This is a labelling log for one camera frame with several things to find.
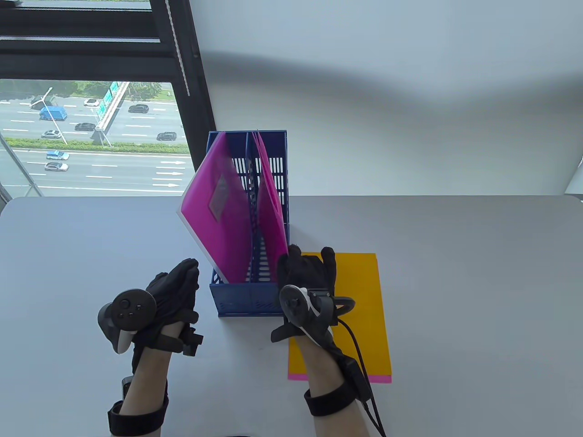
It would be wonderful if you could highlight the orange cardstock sheet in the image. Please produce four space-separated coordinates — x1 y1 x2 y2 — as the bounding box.
288 253 392 376

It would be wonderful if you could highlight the black left arm strap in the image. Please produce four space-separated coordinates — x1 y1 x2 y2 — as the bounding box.
108 382 170 437

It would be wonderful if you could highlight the person's right hand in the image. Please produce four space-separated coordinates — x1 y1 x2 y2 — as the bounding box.
272 244 348 361

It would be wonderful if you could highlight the grey right hand controller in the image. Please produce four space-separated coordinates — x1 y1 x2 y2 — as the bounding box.
279 285 356 349

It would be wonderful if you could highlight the white street lamp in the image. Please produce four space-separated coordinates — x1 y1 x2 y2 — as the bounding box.
30 86 69 146

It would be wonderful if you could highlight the grey slanted window bar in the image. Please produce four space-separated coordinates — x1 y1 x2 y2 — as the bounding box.
0 134 45 197

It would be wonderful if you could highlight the person's left hand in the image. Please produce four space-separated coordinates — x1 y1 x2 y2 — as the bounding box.
131 258 201 372

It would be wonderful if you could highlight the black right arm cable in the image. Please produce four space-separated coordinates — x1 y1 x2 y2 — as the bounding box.
337 319 388 437

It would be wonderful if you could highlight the grey hand controller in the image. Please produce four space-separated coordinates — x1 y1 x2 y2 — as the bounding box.
279 285 356 349
97 289 158 355

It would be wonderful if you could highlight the person's right forearm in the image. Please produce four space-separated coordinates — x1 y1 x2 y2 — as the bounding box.
296 339 365 437

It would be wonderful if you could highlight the black forearm box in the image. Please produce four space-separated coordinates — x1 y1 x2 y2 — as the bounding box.
344 357 372 401

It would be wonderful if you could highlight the black window frame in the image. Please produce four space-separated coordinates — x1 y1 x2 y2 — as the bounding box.
0 0 217 197

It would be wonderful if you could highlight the grey left hand controller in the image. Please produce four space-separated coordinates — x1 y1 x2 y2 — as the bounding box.
97 289 158 355

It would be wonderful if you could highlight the clear L-shaped folder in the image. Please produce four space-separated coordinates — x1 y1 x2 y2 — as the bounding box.
177 200 219 276

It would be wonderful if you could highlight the pink L-shaped folder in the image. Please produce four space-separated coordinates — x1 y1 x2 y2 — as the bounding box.
253 131 290 255
181 132 253 284

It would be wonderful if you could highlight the green road sign gantry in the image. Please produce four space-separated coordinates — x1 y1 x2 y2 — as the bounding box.
90 81 131 147

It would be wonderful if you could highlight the black arm strap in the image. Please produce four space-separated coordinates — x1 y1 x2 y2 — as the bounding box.
108 382 170 437
304 382 365 417

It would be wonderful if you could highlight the black right arm strap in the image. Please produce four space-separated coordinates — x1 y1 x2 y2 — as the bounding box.
304 382 365 417

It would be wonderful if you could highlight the blue perforated file holder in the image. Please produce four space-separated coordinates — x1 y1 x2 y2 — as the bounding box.
207 131 291 318

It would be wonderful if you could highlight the person's left forearm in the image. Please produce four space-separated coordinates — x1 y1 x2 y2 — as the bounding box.
119 348 171 417

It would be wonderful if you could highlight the pink cardstock sheet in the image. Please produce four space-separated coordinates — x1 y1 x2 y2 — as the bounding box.
288 372 392 384

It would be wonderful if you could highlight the white bead chain cord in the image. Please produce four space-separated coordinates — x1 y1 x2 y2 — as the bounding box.
165 0 190 97

